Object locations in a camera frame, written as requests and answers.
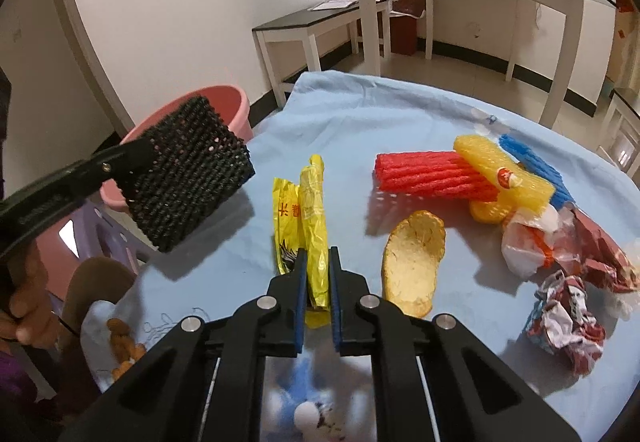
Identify black foam fruit net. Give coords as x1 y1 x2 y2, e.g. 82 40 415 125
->
115 95 254 253

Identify purple plastic stool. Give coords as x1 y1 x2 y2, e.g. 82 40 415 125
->
54 201 154 274

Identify low black-top bench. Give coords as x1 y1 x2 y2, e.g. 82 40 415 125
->
252 4 363 109
596 88 640 178

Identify papers on bench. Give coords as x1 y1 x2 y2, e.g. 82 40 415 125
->
309 0 358 11

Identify red foam fruit net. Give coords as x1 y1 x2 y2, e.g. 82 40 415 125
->
374 151 498 202

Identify right low black-top bench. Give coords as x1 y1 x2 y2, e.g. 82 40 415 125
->
596 88 640 178

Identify yellow plastic wrapper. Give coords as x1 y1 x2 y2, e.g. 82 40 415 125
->
272 154 330 329

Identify pink plastic bucket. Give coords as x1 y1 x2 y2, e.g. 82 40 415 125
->
100 85 254 215

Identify small pomelo peel piece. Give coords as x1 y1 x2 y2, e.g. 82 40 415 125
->
469 201 515 225

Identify blue foam fruit net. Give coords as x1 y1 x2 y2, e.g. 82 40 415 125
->
498 133 575 210

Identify person's left hand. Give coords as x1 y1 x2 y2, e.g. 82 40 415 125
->
1 242 60 353

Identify dark red wrapper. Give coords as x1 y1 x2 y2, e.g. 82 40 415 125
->
552 203 639 294

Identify light blue floral cloth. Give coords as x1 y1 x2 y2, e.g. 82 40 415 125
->
81 72 639 441

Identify yellow foam fruit net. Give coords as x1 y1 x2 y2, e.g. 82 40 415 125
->
454 135 555 214

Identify red white crumpled paper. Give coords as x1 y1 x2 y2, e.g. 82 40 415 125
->
524 270 606 376

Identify white orange plastic bag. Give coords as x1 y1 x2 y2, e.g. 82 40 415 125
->
501 204 560 280

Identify red bin under table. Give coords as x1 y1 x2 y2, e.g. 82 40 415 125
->
390 16 418 56

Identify left low black-top bench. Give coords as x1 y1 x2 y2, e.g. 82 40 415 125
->
252 4 363 109

